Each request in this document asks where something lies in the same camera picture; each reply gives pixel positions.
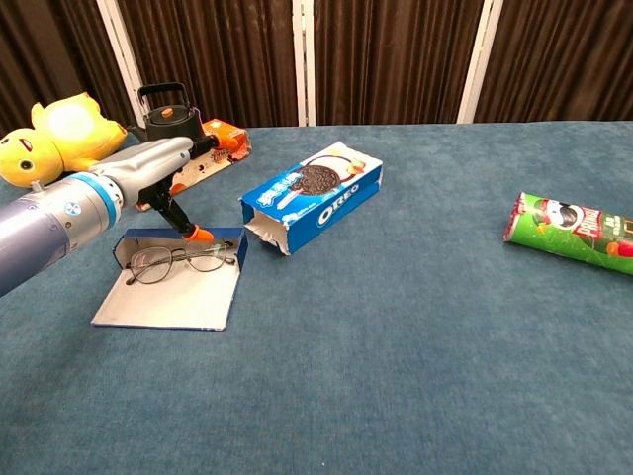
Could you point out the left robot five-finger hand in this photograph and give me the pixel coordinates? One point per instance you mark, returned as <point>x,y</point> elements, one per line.
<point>148,165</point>

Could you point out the wire-frame eyeglasses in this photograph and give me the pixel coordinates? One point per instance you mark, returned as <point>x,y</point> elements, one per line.
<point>153,264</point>

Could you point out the blue folding glasses case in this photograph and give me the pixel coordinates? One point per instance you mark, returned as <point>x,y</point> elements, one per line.
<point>168,302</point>

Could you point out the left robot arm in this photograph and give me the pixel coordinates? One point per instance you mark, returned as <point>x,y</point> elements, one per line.
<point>39,232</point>

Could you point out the black kettle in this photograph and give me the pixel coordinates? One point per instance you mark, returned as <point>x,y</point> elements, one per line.
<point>168,126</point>

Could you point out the yellow plush duck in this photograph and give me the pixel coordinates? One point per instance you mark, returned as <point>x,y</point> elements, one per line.
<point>74,133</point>

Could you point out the orange biscuit box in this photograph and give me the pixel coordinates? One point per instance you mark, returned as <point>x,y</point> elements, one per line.
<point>238,146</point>

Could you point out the dark brown curtain panel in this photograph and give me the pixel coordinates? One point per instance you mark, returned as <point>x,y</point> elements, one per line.
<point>222,54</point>
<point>44,49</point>
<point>564,54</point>
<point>390,54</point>

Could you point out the blue Oreo cookie box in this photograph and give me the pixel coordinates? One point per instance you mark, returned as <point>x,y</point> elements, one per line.
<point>321,198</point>

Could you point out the blue table cloth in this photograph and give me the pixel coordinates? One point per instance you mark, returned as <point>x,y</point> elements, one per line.
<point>371,346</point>

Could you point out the green Pringles can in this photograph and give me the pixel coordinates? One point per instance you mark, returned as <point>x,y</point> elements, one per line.
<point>559,232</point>

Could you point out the white partition post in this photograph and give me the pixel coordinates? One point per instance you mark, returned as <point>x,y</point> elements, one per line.
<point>121,54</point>
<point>479,59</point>
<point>303,59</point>

